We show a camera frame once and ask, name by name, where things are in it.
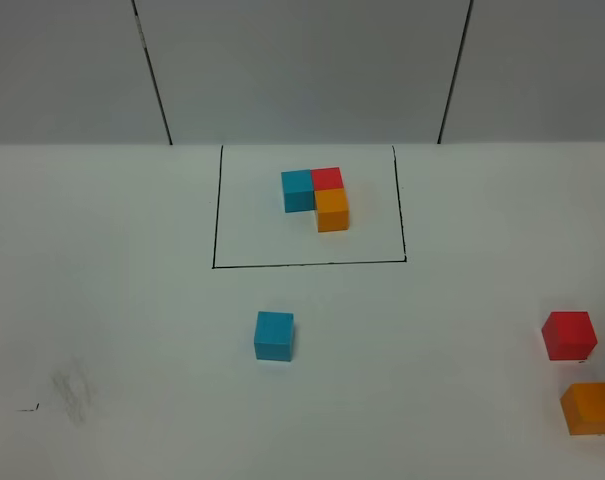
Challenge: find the template blue cube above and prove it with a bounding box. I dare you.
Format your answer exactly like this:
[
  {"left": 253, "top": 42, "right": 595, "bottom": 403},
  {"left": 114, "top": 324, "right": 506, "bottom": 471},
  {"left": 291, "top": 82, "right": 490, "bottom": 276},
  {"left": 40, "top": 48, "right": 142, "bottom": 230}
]
[{"left": 281, "top": 169, "right": 315, "bottom": 213}]

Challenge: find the template orange cube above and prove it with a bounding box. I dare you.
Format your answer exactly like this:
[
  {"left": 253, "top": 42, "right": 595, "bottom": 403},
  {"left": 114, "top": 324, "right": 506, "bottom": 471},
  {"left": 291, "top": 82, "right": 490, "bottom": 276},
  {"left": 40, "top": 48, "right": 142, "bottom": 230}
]
[{"left": 315, "top": 188, "right": 350, "bottom": 233}]

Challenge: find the template red cube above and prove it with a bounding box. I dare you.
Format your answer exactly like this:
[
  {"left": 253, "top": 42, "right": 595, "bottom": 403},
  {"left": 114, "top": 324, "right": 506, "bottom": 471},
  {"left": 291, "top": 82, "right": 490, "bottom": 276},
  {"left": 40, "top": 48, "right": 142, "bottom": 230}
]
[{"left": 311, "top": 167, "right": 344, "bottom": 191}]

